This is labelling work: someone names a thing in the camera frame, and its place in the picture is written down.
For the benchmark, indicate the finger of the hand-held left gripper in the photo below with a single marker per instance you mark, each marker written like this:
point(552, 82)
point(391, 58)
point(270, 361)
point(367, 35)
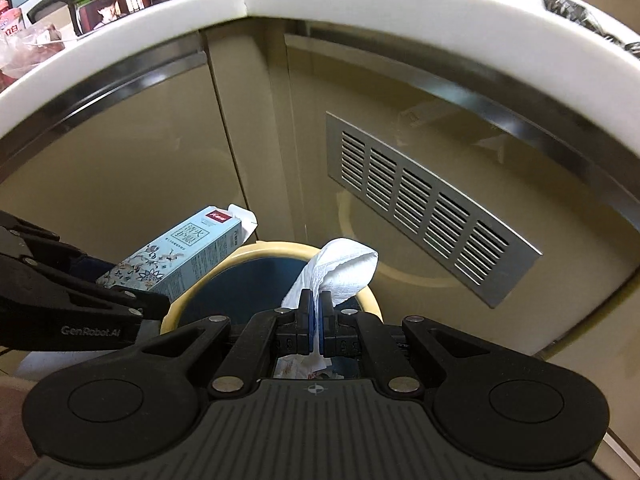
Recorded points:
point(100, 300)
point(45, 255)

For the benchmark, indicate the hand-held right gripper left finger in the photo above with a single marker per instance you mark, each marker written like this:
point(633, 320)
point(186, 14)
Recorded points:
point(305, 320)

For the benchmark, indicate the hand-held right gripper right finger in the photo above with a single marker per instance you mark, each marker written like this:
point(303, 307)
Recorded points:
point(326, 320)

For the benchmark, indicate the white tissue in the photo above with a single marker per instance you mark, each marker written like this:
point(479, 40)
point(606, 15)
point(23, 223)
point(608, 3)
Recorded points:
point(340, 270)

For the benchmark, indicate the floral light blue box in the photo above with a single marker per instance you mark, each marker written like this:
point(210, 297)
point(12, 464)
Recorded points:
point(180, 255)

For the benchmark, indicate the beige rimmed trash bin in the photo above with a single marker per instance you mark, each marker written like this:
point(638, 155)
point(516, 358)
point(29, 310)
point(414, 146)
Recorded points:
point(220, 272)

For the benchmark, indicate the crumpled wrappers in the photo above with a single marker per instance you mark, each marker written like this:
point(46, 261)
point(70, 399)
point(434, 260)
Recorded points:
point(295, 367)

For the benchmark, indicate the beige cabinet door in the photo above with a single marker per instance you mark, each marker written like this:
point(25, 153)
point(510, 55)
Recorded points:
point(550, 220)
point(125, 175)

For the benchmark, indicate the silver cabinet vent grille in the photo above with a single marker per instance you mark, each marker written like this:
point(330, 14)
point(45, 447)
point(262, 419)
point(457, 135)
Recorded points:
point(425, 205)

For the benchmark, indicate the pink packet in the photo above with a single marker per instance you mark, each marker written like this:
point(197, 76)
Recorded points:
point(10, 22)

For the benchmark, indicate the photo print box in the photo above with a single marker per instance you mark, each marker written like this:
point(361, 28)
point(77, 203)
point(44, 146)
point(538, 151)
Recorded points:
point(112, 7)

